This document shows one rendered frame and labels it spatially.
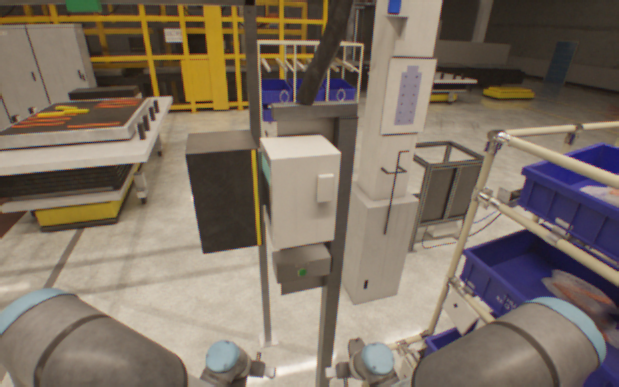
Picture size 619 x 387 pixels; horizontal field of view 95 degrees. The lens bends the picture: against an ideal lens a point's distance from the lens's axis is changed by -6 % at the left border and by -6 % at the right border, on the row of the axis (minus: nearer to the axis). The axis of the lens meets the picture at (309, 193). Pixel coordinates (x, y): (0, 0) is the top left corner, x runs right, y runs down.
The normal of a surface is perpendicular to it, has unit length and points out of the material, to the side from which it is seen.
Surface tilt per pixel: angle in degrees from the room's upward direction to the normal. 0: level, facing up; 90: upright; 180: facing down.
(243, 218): 90
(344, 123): 90
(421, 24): 90
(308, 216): 90
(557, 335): 15
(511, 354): 19
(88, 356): 30
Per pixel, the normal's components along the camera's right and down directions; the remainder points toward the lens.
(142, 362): 0.72, -0.59
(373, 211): 0.29, 0.47
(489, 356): -0.45, -0.73
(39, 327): -0.08, -0.74
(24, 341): -0.21, -0.47
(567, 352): 0.26, -0.46
